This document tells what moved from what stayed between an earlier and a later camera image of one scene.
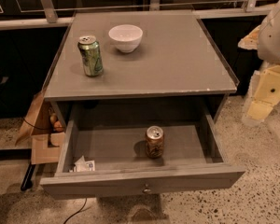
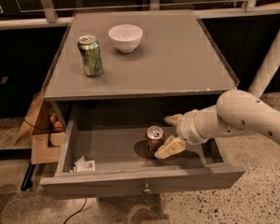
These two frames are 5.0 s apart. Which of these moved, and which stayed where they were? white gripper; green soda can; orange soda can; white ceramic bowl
Moved: white gripper
Stayed: orange soda can; white ceramic bowl; green soda can
